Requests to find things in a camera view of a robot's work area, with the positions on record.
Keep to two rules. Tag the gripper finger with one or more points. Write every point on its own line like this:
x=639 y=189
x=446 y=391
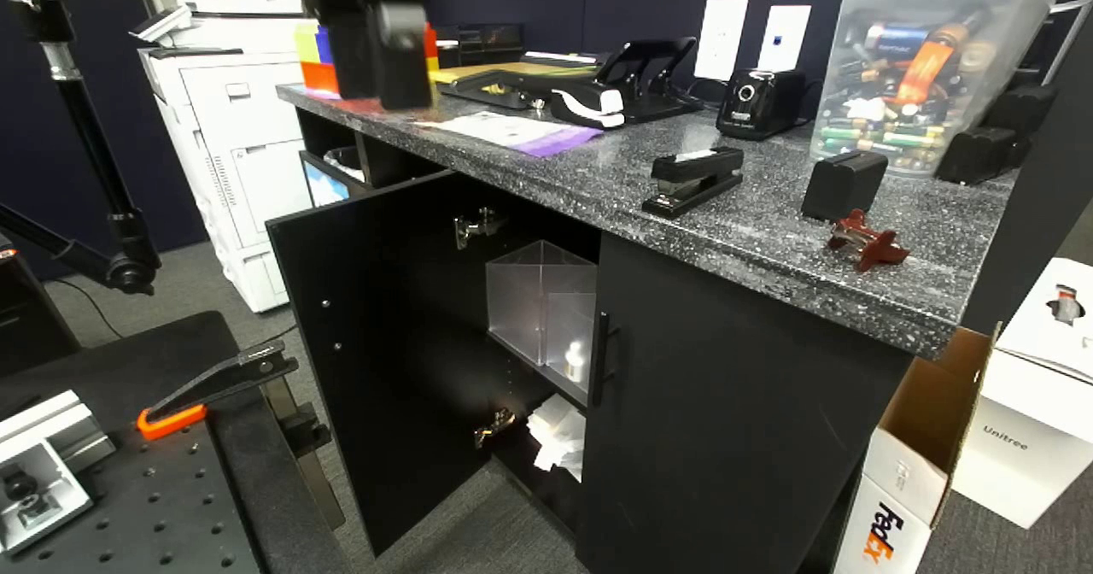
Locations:
x=352 y=53
x=405 y=61

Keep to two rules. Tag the black cupboard door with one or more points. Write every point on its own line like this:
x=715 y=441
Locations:
x=384 y=343
x=734 y=420

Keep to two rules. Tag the black cupboard with speckled top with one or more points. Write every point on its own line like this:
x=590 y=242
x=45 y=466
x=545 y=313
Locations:
x=734 y=215

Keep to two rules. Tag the open cardboard box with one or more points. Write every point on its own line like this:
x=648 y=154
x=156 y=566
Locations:
x=905 y=480

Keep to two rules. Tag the stack of colourful sticky notes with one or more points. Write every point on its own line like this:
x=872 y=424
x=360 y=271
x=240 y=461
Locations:
x=312 y=66

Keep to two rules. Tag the black desk organizer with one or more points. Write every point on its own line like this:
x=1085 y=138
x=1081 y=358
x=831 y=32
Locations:
x=482 y=43

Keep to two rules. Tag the long black stapler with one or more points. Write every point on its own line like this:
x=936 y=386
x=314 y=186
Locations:
x=504 y=87

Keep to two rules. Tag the yellow folder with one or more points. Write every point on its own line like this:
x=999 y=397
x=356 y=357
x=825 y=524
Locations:
x=512 y=70

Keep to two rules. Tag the waste bin with liner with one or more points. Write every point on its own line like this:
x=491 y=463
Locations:
x=333 y=177

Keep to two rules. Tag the white and purple paper sheets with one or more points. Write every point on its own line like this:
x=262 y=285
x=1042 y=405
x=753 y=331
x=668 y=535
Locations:
x=521 y=131

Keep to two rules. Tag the white office printer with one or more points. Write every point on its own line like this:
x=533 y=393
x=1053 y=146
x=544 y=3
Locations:
x=239 y=155

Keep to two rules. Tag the black and white stapler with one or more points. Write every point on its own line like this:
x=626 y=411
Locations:
x=589 y=106

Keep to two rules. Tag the black hole punch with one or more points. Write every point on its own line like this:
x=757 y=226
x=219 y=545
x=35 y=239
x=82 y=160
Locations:
x=649 y=79

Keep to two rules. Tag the clear plastic box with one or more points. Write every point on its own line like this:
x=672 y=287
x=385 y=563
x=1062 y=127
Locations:
x=534 y=301

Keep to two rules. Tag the small white bottle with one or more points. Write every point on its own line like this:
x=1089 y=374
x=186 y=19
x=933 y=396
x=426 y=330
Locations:
x=576 y=365

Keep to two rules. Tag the black electric pencil sharpener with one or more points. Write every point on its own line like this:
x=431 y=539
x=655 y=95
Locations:
x=758 y=104

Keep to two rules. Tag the heap of white papers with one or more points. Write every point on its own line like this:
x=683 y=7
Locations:
x=559 y=437

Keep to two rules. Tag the black equipment case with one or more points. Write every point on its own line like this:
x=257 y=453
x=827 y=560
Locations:
x=30 y=318

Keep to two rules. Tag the black rectangular block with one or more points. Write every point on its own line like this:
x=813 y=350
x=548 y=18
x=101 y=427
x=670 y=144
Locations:
x=844 y=185

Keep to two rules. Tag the dark red staple remover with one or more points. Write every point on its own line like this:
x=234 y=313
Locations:
x=864 y=243

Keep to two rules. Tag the clear bin of batteries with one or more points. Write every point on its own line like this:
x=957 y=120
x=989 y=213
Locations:
x=922 y=70

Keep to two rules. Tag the black battery chargers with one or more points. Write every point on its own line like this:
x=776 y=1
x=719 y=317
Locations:
x=990 y=143

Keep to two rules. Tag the white carton box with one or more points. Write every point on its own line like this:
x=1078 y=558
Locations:
x=1033 y=420

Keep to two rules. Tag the white wall socket plate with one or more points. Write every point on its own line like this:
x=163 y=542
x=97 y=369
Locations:
x=721 y=38

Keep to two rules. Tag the white wall switch plate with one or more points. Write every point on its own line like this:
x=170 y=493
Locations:
x=784 y=38

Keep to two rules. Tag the silver metal bracket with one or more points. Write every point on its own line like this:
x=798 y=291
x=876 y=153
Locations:
x=43 y=463

